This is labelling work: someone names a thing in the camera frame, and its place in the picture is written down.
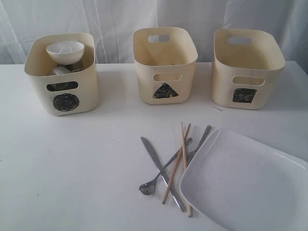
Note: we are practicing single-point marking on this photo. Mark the cream bin with circle mark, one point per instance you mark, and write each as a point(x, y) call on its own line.
point(38, 64)

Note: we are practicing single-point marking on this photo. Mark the white square plate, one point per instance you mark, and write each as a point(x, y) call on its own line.
point(244, 185)

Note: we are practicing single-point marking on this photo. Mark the wooden chopstick long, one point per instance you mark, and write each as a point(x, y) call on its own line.
point(171, 180)

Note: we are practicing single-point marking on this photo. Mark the white round bowl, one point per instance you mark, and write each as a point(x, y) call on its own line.
point(66, 52)

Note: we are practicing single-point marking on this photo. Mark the wooden chopstick thin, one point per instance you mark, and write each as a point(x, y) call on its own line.
point(184, 138)

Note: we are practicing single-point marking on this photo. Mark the cream bin with triangle mark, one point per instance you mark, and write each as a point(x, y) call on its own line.
point(165, 60)

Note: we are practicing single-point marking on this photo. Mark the stainless steel bowl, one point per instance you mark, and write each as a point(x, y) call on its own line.
point(62, 86)

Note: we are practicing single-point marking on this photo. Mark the cream bin with square mark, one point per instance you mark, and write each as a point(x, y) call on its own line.
point(246, 66)

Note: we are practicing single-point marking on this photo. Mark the steel table knife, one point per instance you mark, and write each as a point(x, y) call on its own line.
point(173, 192)

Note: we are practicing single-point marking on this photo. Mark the steel fork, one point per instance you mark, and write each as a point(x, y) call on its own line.
point(204, 136)

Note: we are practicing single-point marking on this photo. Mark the steel mug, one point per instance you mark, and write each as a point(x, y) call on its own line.
point(66, 69)

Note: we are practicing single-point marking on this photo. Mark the steel spoon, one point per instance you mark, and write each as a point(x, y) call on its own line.
point(149, 187)

